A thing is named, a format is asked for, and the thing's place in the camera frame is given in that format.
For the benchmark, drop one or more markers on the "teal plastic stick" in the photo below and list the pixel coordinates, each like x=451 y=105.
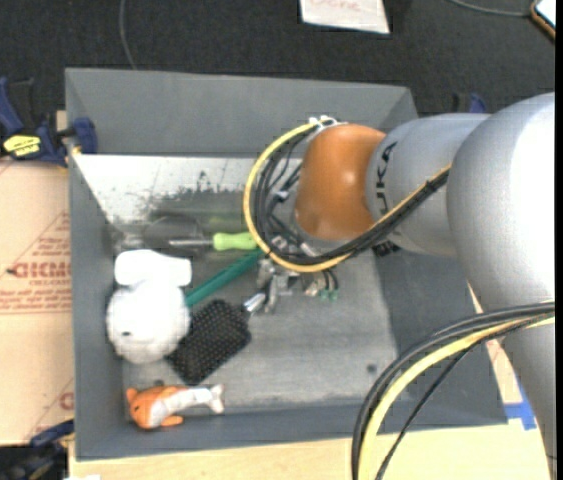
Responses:
x=221 y=279

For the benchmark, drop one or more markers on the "orange and white toy fish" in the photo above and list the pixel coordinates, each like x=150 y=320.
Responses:
x=158 y=405

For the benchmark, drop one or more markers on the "brown cardboard board, red print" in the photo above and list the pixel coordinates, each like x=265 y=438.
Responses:
x=21 y=358

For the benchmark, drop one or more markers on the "grey metal bin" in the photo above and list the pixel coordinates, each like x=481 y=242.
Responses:
x=311 y=338

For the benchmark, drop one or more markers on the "black hairbrush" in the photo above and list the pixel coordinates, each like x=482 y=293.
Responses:
x=211 y=340

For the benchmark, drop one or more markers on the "white plush toy animal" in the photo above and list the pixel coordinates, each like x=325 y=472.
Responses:
x=147 y=318

